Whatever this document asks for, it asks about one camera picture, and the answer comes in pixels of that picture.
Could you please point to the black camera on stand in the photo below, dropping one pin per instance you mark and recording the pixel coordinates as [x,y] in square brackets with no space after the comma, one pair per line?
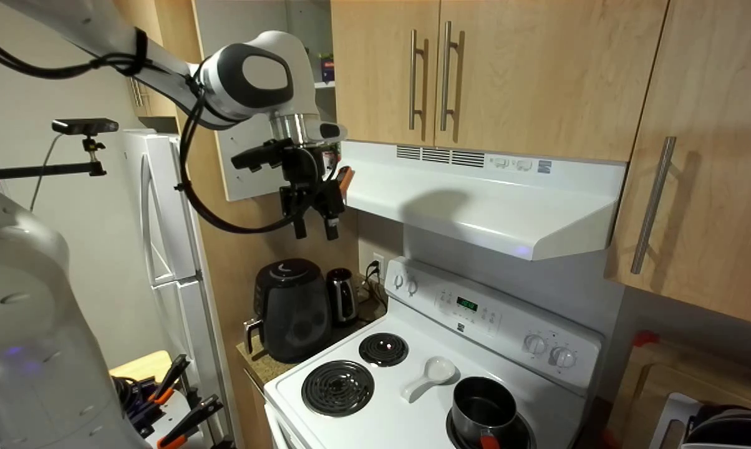
[85,126]

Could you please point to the black dish rack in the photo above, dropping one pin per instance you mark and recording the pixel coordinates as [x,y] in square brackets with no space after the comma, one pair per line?
[718,426]

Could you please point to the white refrigerator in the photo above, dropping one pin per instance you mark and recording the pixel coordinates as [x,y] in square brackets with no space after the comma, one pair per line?
[173,254]

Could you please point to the steel handle on large door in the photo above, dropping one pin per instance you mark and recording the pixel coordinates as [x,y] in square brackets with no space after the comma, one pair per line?
[652,205]

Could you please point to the white range hood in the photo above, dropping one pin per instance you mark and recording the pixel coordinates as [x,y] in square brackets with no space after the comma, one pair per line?
[527,208]

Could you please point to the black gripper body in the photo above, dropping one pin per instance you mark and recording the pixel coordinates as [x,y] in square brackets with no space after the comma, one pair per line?
[309,179]

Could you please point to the white cabinet door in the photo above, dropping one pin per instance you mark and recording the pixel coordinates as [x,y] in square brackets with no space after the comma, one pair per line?
[239,21]

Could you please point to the left wooden cabinet door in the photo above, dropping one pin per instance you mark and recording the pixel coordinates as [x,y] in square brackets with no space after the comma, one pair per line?
[373,66]

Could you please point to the black pot red handle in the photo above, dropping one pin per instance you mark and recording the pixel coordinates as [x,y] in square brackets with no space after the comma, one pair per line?
[482,411]

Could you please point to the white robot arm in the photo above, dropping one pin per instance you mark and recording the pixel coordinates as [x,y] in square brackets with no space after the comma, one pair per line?
[55,390]

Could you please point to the steel handle on left door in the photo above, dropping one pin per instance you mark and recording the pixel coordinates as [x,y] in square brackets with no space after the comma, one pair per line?
[418,96]

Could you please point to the orange black clamps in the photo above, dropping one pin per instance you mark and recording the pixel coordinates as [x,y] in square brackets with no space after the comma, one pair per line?
[164,406]

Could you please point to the large right wooden cabinet door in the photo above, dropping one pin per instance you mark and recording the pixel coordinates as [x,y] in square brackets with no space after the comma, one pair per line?
[700,93]

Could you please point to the white spoon rest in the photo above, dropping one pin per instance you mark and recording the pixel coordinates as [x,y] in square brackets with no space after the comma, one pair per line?
[436,371]

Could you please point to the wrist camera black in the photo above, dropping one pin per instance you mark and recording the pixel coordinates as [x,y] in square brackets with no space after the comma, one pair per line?
[268,153]

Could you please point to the black electric kettle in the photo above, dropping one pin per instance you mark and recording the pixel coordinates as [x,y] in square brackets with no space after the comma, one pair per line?
[342,296]

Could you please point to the white electric stove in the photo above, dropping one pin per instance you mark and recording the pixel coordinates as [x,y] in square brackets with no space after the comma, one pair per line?
[349,392]

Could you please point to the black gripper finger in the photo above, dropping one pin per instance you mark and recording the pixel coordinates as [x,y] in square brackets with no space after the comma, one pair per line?
[332,224]
[300,227]

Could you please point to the wooden cutting board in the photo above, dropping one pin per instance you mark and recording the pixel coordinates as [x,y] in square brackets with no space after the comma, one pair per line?
[667,369]

